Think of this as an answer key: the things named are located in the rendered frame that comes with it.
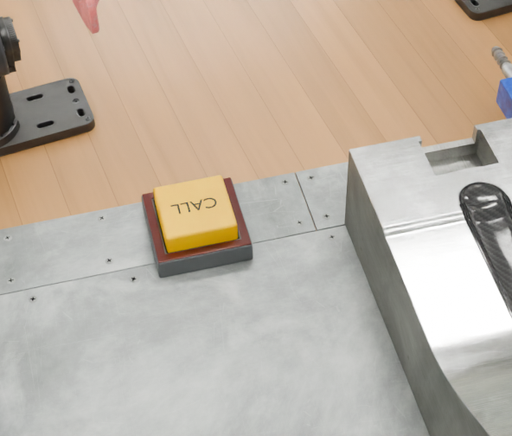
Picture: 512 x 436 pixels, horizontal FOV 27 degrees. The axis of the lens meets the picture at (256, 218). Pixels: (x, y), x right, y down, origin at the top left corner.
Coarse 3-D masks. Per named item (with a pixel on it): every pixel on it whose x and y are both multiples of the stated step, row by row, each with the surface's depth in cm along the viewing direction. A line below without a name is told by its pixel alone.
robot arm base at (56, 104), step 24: (0, 96) 96; (24, 96) 104; (48, 96) 104; (72, 96) 104; (0, 120) 98; (24, 120) 101; (48, 120) 101; (72, 120) 101; (0, 144) 99; (24, 144) 100
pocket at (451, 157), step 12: (480, 132) 88; (420, 144) 87; (444, 144) 89; (456, 144) 89; (468, 144) 89; (480, 144) 88; (432, 156) 89; (444, 156) 89; (456, 156) 89; (468, 156) 90; (480, 156) 89; (492, 156) 86; (432, 168) 89; (444, 168) 89; (456, 168) 89; (468, 168) 89
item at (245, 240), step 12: (228, 180) 94; (228, 192) 93; (144, 204) 92; (240, 216) 91; (156, 228) 91; (240, 228) 90; (156, 240) 90; (240, 240) 90; (156, 252) 89; (180, 252) 89; (192, 252) 89; (204, 252) 89
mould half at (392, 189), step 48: (384, 144) 87; (384, 192) 83; (432, 192) 83; (384, 240) 81; (432, 240) 80; (384, 288) 84; (432, 288) 78; (480, 288) 78; (432, 336) 75; (480, 336) 75; (432, 384) 76; (480, 384) 71; (432, 432) 78; (480, 432) 67
